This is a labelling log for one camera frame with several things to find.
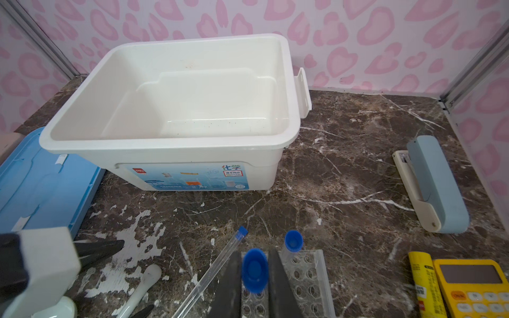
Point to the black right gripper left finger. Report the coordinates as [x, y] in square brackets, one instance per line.
[227, 302]

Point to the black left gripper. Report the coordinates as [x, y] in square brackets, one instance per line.
[39, 265]

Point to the white plastic storage bin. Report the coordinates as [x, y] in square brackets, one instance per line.
[210, 114]

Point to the blue plastic bin lid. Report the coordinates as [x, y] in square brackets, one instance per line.
[42, 190]

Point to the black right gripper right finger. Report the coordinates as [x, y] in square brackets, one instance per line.
[282, 302]

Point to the white ceramic mortar bowl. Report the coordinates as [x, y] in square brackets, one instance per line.
[65, 308]

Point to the yellow calculator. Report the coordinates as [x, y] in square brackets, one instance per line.
[473, 287]

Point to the blue capped test tube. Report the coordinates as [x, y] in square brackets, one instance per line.
[293, 242]
[211, 273]
[255, 271]

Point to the clear test tube rack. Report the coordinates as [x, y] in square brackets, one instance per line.
[308, 280]

